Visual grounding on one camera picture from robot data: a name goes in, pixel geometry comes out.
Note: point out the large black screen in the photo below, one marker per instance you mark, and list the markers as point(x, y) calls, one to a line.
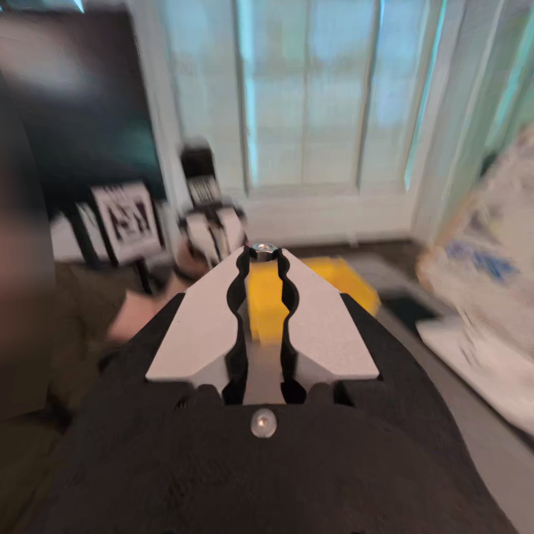
point(83, 125)

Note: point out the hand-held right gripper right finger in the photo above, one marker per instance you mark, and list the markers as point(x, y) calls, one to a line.
point(329, 333)

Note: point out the yellow plastic bin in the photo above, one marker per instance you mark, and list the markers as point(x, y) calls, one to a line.
point(283, 300)

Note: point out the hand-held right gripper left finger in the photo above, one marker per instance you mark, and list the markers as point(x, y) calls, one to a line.
point(192, 333)

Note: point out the person's left hand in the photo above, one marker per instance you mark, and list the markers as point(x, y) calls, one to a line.
point(190, 260)

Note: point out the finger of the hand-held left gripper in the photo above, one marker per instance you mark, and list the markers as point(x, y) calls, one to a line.
point(231, 229)
point(199, 235)

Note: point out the large grid window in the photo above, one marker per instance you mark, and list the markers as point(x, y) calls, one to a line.
point(313, 104)

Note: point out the steel hex nut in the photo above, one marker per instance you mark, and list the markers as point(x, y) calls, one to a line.
point(263, 251)

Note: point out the instruction sheet board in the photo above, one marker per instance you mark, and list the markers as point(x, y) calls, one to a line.
point(479, 250)

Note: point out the person's left forearm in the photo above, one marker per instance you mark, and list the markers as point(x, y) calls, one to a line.
point(142, 308)

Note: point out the olive green shirt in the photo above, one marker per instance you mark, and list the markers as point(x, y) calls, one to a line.
point(83, 325)

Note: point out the framed marker sign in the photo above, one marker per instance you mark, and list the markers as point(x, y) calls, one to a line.
point(127, 221)

